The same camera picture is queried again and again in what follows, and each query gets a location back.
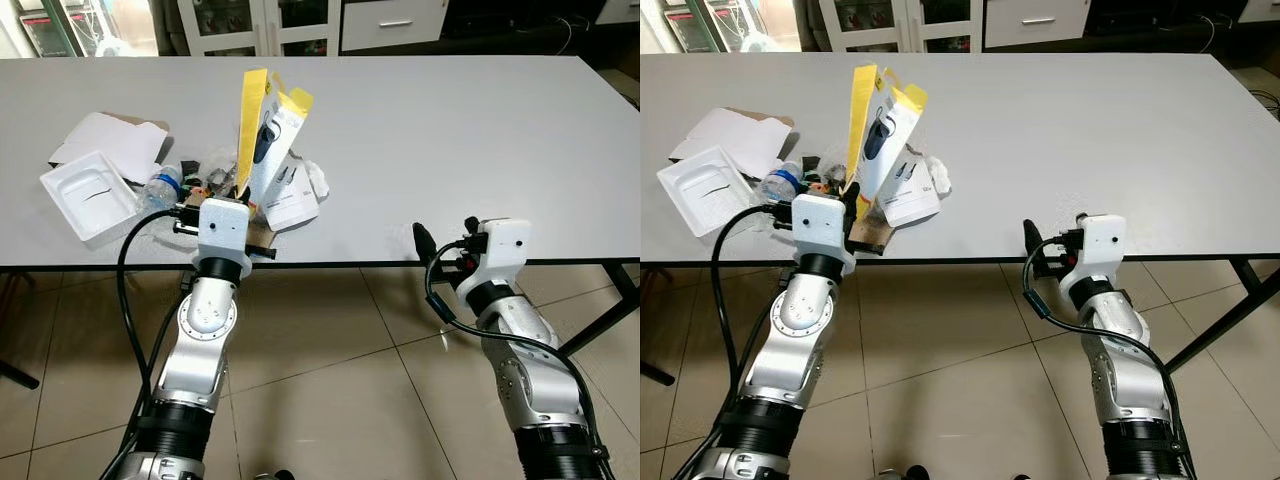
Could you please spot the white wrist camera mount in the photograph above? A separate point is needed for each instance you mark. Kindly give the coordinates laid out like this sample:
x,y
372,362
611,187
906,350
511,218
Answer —
x,y
822,225
1100,245
505,250
224,228

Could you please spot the window with green frame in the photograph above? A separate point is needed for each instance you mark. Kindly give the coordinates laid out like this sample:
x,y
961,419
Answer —
x,y
70,25
715,22

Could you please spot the small dark crumpled trash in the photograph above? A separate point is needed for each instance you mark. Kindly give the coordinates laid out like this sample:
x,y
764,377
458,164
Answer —
x,y
828,170
212,172

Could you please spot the white printed packaging box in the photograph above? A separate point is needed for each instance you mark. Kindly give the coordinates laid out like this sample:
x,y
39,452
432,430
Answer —
x,y
915,195
292,200

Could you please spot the black furniture leg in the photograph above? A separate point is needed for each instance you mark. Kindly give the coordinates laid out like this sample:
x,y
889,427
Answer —
x,y
656,373
18,374

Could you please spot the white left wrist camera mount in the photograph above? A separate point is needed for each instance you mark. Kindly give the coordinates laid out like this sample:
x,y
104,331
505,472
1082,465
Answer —
x,y
224,228
822,225

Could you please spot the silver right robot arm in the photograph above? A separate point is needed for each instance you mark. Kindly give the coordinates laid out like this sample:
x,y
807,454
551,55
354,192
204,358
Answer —
x,y
1125,365
530,370

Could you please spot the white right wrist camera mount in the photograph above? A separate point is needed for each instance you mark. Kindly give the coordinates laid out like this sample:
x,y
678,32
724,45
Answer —
x,y
505,250
1100,245

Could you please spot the clear plastic bottle blue cap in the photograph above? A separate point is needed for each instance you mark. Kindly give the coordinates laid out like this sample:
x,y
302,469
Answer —
x,y
162,188
782,184

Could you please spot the black slanted table leg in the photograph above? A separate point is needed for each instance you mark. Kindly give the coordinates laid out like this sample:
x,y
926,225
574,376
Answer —
x,y
1225,320
600,320

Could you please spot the white plastic tray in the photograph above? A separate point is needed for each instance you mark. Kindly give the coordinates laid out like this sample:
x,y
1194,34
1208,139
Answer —
x,y
90,195
708,190

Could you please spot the yellow headset package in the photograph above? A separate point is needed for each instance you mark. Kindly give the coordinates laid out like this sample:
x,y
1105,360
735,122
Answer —
x,y
885,130
272,135

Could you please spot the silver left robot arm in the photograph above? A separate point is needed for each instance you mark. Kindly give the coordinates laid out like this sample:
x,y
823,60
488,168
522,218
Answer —
x,y
195,345
795,340

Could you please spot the crumpled white tissue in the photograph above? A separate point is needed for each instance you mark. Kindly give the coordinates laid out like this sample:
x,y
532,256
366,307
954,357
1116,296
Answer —
x,y
936,172
316,178

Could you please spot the brown cardboard piece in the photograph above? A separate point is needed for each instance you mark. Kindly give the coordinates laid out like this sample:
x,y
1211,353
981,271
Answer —
x,y
872,232
262,236

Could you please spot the white drawer unit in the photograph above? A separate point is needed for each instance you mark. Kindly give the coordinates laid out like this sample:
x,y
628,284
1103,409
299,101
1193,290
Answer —
x,y
395,22
1038,20

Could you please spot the white glass door cabinet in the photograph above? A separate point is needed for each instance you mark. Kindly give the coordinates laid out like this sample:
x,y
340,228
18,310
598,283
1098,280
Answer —
x,y
255,25
900,22

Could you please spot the white folded paper sheet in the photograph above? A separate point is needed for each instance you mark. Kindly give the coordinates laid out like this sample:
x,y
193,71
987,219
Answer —
x,y
735,135
115,140

